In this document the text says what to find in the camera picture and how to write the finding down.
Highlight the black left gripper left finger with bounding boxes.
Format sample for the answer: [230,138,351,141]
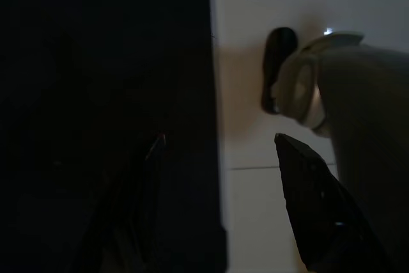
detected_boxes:
[72,131,167,273]

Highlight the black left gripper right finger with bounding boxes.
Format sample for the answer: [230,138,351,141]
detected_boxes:
[274,132,394,273]

